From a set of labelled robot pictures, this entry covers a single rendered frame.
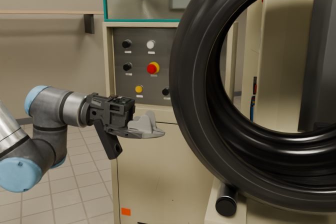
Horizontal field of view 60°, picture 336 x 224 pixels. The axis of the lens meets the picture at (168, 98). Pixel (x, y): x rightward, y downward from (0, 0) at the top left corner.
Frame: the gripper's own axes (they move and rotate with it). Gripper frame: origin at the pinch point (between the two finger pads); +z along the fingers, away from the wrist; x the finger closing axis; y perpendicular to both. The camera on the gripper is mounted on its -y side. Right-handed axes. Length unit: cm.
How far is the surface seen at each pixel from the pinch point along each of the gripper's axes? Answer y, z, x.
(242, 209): -10.9, 22.8, -5.2
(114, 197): -63, -32, 51
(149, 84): -3, -22, 56
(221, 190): -6.2, 17.3, -7.1
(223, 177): -1.2, 17.2, -10.3
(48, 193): -114, -106, 98
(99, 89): -85, -163, 281
